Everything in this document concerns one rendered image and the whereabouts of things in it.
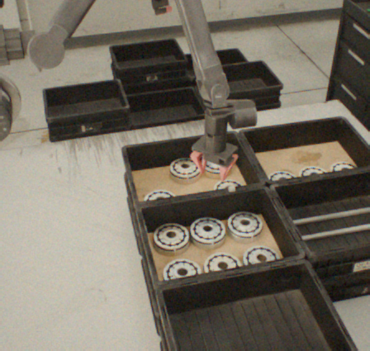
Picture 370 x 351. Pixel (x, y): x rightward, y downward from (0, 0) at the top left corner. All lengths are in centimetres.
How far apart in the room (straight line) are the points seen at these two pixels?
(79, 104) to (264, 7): 249
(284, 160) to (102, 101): 128
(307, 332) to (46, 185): 109
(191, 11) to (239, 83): 178
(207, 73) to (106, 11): 331
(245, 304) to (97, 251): 55
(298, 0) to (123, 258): 371
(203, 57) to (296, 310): 68
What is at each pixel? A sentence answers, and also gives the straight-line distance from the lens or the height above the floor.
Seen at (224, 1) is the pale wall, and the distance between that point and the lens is 478.
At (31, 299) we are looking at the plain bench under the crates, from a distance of 167.
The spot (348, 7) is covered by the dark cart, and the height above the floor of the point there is 87.
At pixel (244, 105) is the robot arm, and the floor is 127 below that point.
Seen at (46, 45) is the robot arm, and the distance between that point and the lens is 122.
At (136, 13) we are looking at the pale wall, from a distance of 461.
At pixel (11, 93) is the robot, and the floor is 116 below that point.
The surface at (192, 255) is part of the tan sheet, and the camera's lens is 155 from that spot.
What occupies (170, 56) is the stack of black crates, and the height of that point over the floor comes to 49.
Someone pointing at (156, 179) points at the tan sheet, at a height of 83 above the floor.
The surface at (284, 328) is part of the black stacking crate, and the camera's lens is 142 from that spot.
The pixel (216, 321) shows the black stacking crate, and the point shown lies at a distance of 141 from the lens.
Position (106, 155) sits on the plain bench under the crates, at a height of 70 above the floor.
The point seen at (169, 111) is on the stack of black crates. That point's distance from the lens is 298.
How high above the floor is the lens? 197
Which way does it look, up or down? 38 degrees down
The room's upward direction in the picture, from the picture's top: straight up
